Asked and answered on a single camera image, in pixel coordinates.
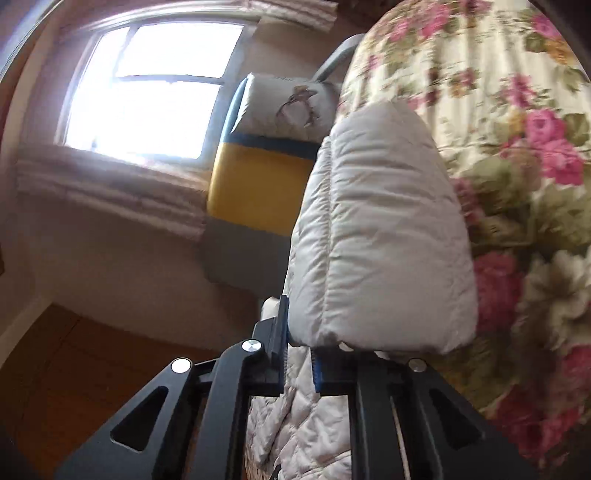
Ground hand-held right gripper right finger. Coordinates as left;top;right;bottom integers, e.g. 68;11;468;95
310;346;539;480

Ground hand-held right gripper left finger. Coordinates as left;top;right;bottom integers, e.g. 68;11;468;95
54;295;291;480

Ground white puffer jacket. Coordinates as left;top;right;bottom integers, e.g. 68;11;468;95
245;99;478;480

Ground yellow blue grey headboard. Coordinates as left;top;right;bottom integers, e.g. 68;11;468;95
201;74;324;298

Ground deer print pillow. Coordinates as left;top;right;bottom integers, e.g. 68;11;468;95
233;73;343;141

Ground large bright window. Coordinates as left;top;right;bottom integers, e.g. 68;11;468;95
54;18;260;163

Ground floral quilt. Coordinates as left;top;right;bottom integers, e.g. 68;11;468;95
337;0;591;472

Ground grey curved frame rail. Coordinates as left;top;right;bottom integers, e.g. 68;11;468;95
314;33;366;85

